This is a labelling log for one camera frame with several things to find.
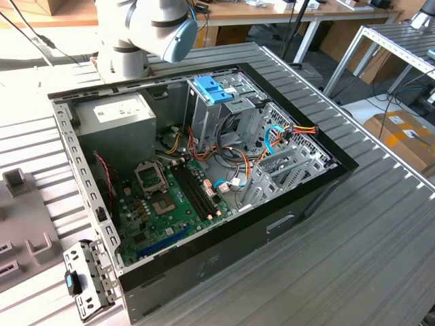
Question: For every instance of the blue expansion slot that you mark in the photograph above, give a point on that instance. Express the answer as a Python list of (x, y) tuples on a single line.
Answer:
[(163, 242)]

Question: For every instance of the plain brown cardboard box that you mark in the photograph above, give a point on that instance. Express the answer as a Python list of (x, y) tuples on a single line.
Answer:
[(343, 44)]

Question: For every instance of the grey power supply unit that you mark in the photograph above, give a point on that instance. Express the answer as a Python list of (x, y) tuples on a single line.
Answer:
[(115, 136)]

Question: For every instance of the metal card retention bracket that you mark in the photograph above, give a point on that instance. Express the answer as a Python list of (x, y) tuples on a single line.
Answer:
[(79, 256)]

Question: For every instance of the metal disk bay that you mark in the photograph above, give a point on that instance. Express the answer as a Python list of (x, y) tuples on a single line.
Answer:
[(260, 193)]

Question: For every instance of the black latch with teal tab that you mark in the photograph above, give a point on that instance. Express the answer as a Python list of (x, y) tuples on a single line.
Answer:
[(75, 283)]

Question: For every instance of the black open PC case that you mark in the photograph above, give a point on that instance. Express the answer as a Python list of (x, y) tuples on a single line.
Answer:
[(238, 244)]

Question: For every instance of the CPU socket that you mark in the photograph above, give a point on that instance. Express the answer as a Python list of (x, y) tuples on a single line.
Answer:
[(164, 203)]

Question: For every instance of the long wooden desk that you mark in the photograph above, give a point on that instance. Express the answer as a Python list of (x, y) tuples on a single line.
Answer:
[(265, 12)]

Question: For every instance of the cardboard box with labels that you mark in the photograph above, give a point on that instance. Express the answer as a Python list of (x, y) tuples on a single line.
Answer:
[(397, 146)]

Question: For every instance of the blue plastic drive bracket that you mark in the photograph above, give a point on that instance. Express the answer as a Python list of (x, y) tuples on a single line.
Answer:
[(210, 89)]

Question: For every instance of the black stand pole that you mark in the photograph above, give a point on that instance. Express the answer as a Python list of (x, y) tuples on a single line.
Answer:
[(295, 27)]

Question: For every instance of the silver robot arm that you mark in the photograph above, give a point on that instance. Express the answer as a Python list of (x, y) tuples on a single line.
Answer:
[(136, 20)]

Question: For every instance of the black case fan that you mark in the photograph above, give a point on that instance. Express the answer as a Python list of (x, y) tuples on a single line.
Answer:
[(102, 183)]

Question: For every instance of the metal slat side table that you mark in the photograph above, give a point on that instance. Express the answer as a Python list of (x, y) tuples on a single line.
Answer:
[(401, 37)]

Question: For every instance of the brown wooden platform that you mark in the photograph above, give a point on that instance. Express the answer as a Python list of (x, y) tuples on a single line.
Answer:
[(68, 18)]

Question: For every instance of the grey parts rack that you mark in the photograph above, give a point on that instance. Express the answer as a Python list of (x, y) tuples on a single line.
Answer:
[(23, 210)]

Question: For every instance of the green motherboard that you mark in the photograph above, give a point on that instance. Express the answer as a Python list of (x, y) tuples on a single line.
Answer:
[(183, 217)]

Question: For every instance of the black RAM slot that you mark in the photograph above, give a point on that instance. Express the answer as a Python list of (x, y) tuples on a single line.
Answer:
[(202, 192), (187, 192), (197, 192), (192, 192)]

